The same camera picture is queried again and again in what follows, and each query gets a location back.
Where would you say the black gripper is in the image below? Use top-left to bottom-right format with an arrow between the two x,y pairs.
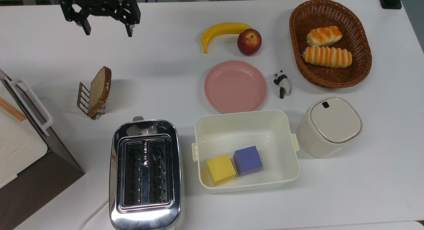
60,0 -> 141,38

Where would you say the brown-crusted bread slice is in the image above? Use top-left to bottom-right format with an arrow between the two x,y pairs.
87,66 -> 112,118

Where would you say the chrome and cream toaster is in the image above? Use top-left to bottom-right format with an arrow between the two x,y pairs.
109,116 -> 183,230

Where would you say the short striped bread roll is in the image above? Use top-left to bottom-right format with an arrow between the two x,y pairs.
306,26 -> 343,47

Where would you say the long striped bread roll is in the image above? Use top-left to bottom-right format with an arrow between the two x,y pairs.
301,46 -> 352,69

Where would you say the metal toast rack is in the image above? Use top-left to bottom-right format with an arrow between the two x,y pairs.
77,82 -> 106,120

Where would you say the yellow banana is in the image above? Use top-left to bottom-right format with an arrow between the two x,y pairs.
201,23 -> 253,54

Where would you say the red apple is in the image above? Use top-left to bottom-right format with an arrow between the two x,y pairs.
237,28 -> 262,56

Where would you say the pink plate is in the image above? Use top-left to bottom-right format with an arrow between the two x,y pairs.
204,60 -> 267,114

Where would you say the dark brown box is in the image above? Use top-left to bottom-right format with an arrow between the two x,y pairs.
0,69 -> 85,230

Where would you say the white plastic container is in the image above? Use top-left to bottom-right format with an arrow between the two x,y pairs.
191,110 -> 300,194

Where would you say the panda figurine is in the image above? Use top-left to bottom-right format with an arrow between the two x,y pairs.
273,70 -> 292,99

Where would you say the yellow foam cube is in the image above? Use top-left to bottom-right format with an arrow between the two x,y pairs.
207,154 -> 237,187

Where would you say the purple foam cube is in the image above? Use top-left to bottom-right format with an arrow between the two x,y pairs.
233,146 -> 264,177

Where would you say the cream lidded trash can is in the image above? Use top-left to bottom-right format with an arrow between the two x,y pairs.
296,96 -> 363,159

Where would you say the brown wicker basket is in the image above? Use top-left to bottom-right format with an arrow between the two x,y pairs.
289,0 -> 372,89

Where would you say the cream cabinet with handles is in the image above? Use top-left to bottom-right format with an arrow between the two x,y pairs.
0,77 -> 54,189

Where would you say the white toaster power cable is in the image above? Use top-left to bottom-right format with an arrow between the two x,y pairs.
79,199 -> 110,230

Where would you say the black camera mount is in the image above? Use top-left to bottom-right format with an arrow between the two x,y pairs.
378,0 -> 403,10

